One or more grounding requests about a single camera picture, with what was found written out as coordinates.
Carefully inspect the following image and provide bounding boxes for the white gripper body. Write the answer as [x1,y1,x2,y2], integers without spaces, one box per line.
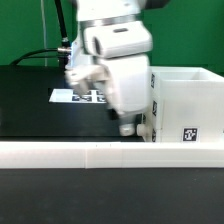
[83,21,152,115]

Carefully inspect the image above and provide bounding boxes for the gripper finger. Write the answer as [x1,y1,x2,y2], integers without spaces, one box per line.
[119,114,136,136]

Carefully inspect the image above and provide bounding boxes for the white drawer box with knob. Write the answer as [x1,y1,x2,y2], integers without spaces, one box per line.
[137,114,156,142]

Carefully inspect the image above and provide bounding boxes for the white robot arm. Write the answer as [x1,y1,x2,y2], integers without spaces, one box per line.
[65,0,170,136]

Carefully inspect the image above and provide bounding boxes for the marker sheet on table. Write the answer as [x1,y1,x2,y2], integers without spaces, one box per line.
[49,89,106,103]

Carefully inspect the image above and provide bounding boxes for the white drawer cabinet frame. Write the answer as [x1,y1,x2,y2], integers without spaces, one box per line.
[146,66,224,143]

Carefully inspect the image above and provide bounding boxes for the white front barrier rail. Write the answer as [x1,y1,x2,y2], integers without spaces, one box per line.
[0,141,224,169]

